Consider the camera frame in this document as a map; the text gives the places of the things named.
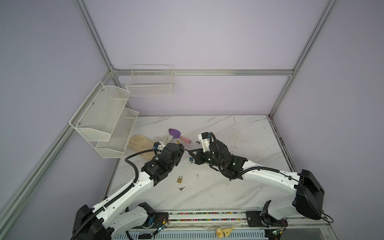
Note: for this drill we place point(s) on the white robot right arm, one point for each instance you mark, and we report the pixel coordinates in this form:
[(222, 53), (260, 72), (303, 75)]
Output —
[(305, 195)]

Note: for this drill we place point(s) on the aluminium frame post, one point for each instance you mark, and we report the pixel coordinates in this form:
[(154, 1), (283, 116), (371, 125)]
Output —
[(91, 27), (319, 26)]

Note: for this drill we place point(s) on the brass padlock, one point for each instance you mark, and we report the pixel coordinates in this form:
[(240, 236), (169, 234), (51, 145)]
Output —
[(179, 180)]

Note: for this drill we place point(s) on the white mesh upper shelf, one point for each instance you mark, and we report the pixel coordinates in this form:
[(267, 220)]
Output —
[(97, 118)]

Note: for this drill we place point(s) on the white wire basket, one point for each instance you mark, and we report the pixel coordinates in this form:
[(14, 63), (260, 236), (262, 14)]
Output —
[(151, 81)]

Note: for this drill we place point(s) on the aluminium frame post right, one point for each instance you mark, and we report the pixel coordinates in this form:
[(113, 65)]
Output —
[(319, 26)]

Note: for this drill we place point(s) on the beige leather glove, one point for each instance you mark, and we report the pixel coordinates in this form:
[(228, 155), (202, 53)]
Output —
[(139, 143)]

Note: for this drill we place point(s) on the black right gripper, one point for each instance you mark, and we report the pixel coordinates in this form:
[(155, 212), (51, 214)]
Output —
[(197, 157)]

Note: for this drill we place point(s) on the aluminium frame post left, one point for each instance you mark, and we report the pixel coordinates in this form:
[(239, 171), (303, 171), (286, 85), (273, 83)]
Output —
[(91, 27)]

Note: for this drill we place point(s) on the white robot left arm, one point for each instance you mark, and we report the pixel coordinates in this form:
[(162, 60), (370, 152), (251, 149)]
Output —
[(106, 220)]

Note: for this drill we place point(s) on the yellow toy figure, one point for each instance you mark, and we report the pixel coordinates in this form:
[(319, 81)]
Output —
[(224, 233)]

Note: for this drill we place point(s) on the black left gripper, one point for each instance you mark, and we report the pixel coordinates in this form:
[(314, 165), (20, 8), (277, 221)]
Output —
[(180, 153)]

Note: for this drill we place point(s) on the purple pink toy shovel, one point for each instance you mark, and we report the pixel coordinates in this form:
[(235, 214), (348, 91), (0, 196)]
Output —
[(177, 135)]

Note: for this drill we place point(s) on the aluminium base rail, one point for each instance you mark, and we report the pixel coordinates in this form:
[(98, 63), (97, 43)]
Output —
[(202, 225)]

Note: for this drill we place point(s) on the white mesh lower shelf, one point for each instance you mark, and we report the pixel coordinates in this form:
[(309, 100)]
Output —
[(118, 143)]

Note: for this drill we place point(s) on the white mesh shelf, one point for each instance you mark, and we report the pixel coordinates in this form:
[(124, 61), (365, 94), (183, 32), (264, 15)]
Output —
[(118, 143), (97, 118)]

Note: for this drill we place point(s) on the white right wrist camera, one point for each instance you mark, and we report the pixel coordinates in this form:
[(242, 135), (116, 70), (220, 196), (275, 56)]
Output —
[(204, 139)]

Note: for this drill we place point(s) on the aluminium frame back bar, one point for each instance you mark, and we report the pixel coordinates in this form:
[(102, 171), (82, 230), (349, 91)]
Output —
[(195, 72)]

